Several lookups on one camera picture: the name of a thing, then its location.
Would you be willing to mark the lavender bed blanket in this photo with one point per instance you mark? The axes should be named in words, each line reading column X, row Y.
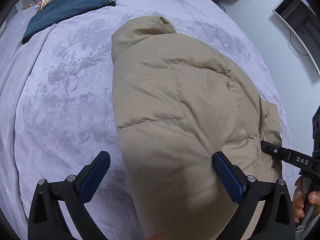
column 56, row 101

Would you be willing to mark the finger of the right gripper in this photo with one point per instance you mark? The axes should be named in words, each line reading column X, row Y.
column 275, row 151

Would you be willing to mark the blue denim jeans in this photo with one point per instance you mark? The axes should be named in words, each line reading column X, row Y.
column 59, row 10

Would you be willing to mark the person's right hand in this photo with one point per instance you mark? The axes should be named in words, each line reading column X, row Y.
column 298, row 201

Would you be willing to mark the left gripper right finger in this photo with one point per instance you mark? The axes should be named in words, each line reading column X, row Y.
column 231, row 176

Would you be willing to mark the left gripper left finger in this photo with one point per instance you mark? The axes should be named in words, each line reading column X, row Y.
column 90, row 177

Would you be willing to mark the wall mounted monitor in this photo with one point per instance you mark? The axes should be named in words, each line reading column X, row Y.
column 303, row 23

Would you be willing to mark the beige puffer jacket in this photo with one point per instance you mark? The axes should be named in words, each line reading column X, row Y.
column 177, row 101

